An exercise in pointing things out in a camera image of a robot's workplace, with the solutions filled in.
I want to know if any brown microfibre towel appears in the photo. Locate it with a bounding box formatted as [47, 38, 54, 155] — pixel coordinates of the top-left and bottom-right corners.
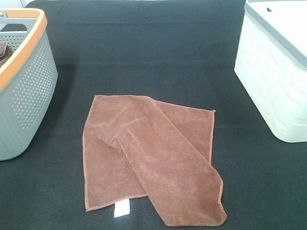
[83, 95, 227, 226]

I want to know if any brown towel inside basket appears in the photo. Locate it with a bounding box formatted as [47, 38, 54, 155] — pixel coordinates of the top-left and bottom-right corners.
[0, 43, 12, 67]

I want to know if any black fabric table mat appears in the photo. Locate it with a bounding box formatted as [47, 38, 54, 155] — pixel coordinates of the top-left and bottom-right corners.
[0, 0, 307, 230]

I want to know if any white storage box grey lid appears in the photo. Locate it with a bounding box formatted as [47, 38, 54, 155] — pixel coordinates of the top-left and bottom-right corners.
[234, 0, 307, 143]

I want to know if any grey perforated laundry basket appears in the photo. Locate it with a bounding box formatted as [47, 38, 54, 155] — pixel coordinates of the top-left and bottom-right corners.
[0, 8, 58, 161]

